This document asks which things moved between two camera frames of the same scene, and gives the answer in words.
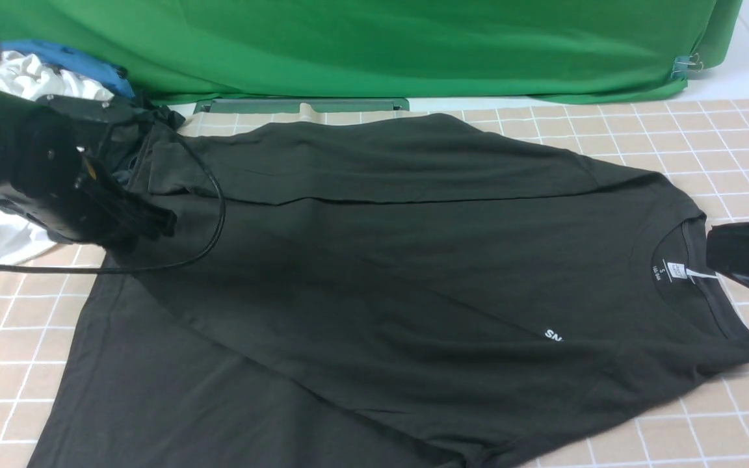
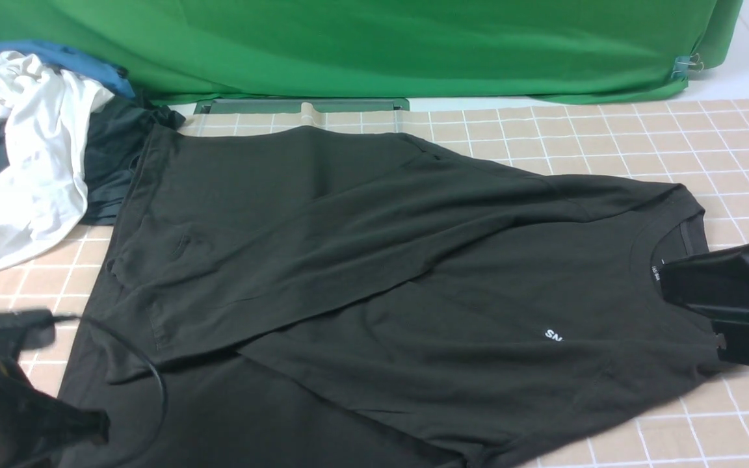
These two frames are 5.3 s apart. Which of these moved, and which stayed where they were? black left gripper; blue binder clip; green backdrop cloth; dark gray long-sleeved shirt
Moved: black left gripper
Stayed: dark gray long-sleeved shirt; green backdrop cloth; blue binder clip
